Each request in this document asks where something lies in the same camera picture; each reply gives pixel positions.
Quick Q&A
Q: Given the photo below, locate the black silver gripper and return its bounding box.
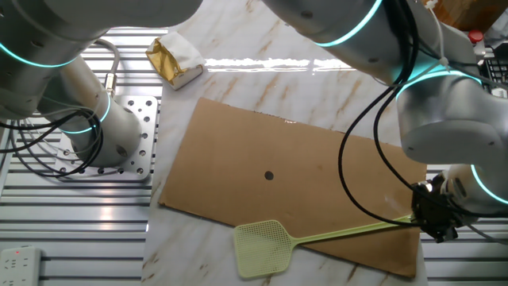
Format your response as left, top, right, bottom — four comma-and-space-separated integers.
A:
410, 174, 466, 244

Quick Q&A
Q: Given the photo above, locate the pale green plastic flyswatter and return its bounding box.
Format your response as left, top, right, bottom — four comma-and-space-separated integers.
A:
233, 214, 416, 279

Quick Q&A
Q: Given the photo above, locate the brown cardboard sheet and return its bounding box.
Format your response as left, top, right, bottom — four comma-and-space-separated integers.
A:
158, 97, 429, 279

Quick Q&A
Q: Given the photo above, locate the brown cardboard box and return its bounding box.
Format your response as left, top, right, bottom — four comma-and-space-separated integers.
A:
422, 0, 508, 33

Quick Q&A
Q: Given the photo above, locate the white marble pattern board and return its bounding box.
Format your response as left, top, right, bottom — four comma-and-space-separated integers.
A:
140, 0, 429, 286

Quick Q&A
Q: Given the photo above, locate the gold white tissue pack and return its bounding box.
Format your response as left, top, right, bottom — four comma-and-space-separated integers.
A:
144, 30, 206, 91

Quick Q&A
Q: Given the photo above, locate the white power strip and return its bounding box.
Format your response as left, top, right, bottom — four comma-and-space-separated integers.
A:
0, 245, 43, 286

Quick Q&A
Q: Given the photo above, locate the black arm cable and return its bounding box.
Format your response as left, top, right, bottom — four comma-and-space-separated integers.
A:
337, 0, 421, 230

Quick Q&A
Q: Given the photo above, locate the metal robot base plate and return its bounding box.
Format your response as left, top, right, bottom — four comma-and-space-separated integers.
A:
53, 95, 160, 182

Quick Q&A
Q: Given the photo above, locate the thin robot cable bundle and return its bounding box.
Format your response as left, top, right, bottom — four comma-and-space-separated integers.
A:
0, 109, 105, 179

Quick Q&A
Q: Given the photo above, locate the grey cable with metal connector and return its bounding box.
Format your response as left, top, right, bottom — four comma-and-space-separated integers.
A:
94, 38, 121, 99

